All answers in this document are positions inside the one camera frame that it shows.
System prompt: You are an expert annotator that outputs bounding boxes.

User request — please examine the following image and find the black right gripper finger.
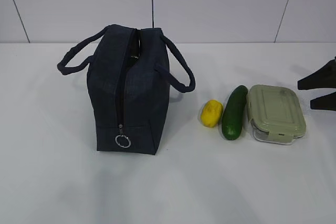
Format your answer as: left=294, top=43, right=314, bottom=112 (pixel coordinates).
left=310, top=92, right=336, bottom=110
left=297, top=59, right=335, bottom=90

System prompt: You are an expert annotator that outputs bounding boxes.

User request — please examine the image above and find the green lid glass container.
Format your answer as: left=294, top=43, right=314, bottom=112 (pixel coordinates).
left=247, top=84, right=306, bottom=145

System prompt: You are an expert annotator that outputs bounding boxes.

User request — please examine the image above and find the green cucumber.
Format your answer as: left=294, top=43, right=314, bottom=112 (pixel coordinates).
left=222, top=85, right=248, bottom=141

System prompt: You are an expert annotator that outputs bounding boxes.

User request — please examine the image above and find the yellow lemon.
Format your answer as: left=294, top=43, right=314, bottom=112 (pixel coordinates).
left=200, top=100, right=224, bottom=127

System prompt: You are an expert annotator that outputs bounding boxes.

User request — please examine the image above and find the navy blue lunch bag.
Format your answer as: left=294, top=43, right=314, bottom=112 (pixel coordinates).
left=57, top=24, right=196, bottom=155

